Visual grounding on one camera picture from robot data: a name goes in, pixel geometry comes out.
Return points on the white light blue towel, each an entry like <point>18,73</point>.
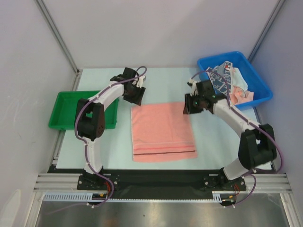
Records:
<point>238,80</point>

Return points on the pale pink towel in bin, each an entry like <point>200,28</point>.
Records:
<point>240,96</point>

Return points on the aluminium frame rail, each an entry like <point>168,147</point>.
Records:
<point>266,183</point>

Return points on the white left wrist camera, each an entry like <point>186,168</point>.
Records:
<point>139,81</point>

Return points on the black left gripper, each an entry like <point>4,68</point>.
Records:
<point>137,99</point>

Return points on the green plastic tray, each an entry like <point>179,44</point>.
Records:
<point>64,110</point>

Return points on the white cable duct rail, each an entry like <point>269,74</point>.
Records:
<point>97,197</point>

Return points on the blue white patterned towel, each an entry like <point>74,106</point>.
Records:
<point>221,78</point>

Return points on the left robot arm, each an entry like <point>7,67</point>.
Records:
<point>90,121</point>

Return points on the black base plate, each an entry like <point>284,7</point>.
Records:
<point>166,183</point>

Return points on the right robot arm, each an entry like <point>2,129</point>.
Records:
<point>257,142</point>

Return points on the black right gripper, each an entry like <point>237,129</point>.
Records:
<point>190,104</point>

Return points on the blue plastic bin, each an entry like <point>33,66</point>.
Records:
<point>256,84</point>

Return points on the pink terry towel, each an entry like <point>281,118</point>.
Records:
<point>162,133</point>

